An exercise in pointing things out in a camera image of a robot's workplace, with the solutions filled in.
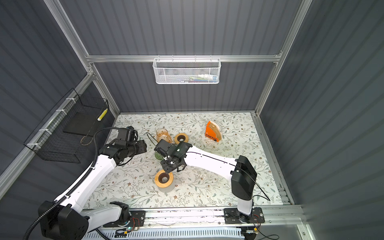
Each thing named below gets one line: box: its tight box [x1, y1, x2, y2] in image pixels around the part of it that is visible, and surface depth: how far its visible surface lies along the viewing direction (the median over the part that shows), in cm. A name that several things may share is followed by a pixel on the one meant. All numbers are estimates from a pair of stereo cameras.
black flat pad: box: [62, 112, 101, 137], surface depth 79 cm
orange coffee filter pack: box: [205, 120, 222, 143], surface depth 103 cm
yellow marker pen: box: [97, 108, 109, 122], surface depth 83 cm
